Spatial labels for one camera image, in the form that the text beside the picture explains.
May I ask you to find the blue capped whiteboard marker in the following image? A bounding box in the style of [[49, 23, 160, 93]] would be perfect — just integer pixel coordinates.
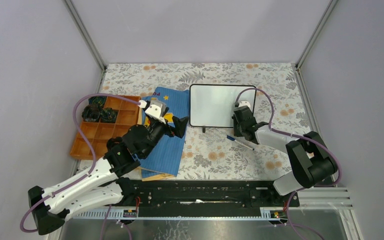
[[226, 135, 255, 151]]

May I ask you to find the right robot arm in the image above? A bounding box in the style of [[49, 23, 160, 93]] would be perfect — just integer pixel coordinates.
[[232, 104, 338, 206]]

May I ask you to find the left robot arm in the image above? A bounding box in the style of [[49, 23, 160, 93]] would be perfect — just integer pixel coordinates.
[[27, 116, 189, 236]]

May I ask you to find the black framed whiteboard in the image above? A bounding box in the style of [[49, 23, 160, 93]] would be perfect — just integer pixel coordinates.
[[189, 83, 257, 128]]

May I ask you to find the blue pikachu cloth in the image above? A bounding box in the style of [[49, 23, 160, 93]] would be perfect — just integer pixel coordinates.
[[140, 86, 190, 181]]

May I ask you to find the floral tablecloth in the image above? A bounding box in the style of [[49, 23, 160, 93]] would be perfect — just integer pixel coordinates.
[[100, 63, 311, 180]]

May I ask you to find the dark rolled fabric middle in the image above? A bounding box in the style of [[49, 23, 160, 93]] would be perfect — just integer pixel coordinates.
[[100, 107, 118, 124]]

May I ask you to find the dark rolled fabric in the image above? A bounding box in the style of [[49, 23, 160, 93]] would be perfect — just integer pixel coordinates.
[[88, 95, 107, 108], [100, 107, 118, 124], [81, 104, 102, 123]]

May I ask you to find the wooden compartment tray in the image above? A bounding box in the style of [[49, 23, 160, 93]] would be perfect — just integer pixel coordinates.
[[69, 95, 141, 161]]

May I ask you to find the dark rolled fabric top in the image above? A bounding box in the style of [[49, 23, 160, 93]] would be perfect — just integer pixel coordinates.
[[88, 95, 107, 108]]

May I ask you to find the dark rolled fabric left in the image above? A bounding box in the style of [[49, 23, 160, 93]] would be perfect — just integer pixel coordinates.
[[81, 104, 102, 123]]

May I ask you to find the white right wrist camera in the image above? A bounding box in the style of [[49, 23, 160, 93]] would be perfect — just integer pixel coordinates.
[[237, 100, 251, 109]]

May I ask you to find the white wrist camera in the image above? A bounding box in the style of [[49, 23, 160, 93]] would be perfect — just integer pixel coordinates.
[[144, 99, 169, 123], [237, 100, 251, 109]]

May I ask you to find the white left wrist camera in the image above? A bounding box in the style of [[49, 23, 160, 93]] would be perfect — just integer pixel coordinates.
[[144, 99, 169, 123]]

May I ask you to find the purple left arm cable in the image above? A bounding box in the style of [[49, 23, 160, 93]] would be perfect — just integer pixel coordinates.
[[19, 93, 143, 234]]

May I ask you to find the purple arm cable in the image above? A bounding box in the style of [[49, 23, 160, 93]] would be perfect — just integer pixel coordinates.
[[235, 87, 344, 240], [19, 93, 143, 234]]

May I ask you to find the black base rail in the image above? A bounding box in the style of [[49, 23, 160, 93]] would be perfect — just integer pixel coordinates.
[[116, 180, 300, 218]]

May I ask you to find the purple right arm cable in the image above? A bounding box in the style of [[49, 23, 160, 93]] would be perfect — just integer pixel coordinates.
[[235, 87, 344, 240]]

